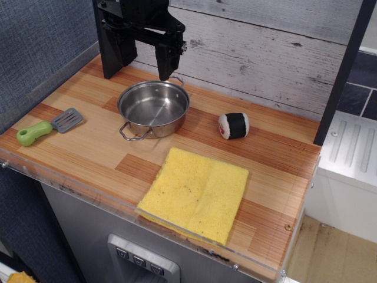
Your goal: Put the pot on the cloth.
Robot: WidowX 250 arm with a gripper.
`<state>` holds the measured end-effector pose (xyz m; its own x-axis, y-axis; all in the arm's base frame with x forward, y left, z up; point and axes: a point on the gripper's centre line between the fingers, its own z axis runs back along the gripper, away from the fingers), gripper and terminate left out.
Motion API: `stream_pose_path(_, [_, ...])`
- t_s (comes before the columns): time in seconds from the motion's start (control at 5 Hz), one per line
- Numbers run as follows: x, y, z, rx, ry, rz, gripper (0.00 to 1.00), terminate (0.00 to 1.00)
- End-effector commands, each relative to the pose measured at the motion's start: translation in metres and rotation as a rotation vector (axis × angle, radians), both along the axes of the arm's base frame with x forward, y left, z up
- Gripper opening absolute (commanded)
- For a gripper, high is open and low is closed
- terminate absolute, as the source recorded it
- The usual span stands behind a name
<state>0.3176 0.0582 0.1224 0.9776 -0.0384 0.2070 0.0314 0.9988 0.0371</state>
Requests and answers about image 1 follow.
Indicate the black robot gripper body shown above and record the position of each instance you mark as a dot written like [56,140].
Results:
[148,22]

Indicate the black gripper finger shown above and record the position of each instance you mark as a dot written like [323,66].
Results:
[127,48]
[167,61]

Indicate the stainless steel pot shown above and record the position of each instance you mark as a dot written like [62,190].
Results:
[153,109]

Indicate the yellow cloth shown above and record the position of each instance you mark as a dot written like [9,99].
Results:
[195,194]

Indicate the plush sushi roll toy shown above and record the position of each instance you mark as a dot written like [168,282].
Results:
[233,125]

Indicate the clear acrylic edge guard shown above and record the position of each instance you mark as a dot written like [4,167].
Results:
[87,216]

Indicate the silver dispenser button panel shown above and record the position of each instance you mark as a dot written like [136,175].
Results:
[133,263]

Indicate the white toy sink unit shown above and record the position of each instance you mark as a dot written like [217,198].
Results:
[343,192]

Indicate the yellow black object corner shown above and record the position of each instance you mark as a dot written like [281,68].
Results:
[20,277]

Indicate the black left frame post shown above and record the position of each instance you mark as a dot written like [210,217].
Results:
[111,64]

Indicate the black frame post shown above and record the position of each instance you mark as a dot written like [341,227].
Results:
[111,64]
[357,35]

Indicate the green handled grey spatula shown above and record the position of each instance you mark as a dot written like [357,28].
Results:
[62,123]

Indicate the black right frame post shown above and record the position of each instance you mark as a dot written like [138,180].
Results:
[357,35]

